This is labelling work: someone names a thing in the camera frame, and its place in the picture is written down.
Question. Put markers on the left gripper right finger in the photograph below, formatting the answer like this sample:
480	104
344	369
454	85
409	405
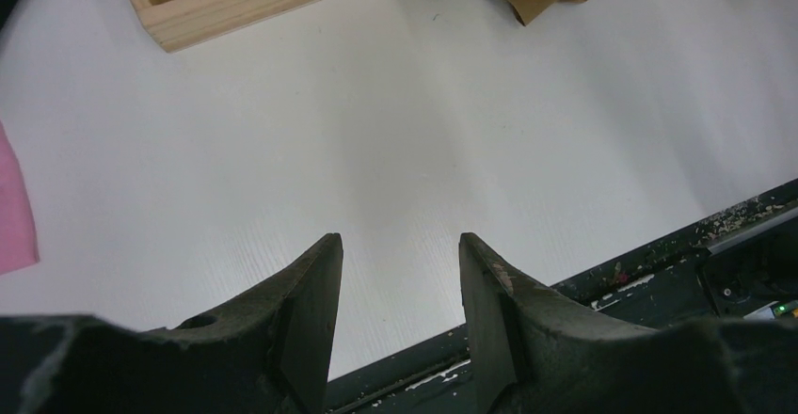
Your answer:
534	350

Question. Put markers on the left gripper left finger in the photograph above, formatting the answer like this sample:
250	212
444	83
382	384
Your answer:
267	350

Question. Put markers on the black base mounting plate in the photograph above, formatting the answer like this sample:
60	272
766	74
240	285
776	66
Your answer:
740	262

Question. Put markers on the pink garment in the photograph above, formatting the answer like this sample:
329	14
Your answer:
19	240

